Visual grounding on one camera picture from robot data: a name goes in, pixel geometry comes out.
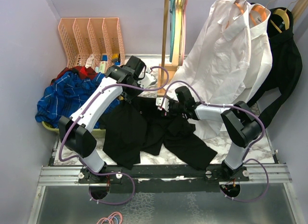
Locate orange hanger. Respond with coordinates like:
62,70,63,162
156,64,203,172
225,2,249,29
249,4,267,26

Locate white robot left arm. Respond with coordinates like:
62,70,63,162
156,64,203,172
58,56,146,183

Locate white shirt front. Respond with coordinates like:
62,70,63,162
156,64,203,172
163,0,252,140

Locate hanging black shirt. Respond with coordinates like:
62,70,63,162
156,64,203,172
247,8,303,128

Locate green white box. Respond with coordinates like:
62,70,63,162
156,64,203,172
99,61,107,73

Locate aluminium rail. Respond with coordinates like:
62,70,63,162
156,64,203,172
29,132,308,224

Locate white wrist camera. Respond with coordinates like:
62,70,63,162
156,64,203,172
137,71,157,89
155,97,169,112

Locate black base bar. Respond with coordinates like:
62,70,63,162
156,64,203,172
78,164,249,198

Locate orange hanger right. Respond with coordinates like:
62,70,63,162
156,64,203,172
249,4,267,26

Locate orange hanger left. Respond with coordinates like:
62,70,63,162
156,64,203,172
225,2,249,29

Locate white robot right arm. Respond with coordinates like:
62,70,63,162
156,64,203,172
157,86,264,181

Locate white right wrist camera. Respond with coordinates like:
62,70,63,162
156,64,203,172
155,97,169,112

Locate blue small box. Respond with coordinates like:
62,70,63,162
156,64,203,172
101,55,108,62

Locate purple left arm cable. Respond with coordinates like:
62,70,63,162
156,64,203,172
59,66,170,205

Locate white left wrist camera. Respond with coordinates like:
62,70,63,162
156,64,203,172
137,71,157,89

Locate white spiral notebook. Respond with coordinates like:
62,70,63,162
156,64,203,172
85,54,95,68

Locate yellow grey stapler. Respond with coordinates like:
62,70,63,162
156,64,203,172
111,53,120,63

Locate coloured rubber bands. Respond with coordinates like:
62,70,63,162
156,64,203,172
97,211,123,224

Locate black shirt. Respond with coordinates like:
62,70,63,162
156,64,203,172
99,97,217,170
247,8,303,128

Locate blue plaid shirt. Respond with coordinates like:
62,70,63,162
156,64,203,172
35,71,121,129

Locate white shirt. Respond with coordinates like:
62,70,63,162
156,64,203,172
232,4,272,103
163,0,252,140

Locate pink hanger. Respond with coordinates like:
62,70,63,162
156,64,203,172
181,0,188,62

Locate white shirt behind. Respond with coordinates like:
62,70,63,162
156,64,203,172
232,4,272,103

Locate pink plastic file organizer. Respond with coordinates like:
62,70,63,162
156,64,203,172
58,17,126,68

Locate green laundry basket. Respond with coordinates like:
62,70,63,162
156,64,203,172
41,89,127,139

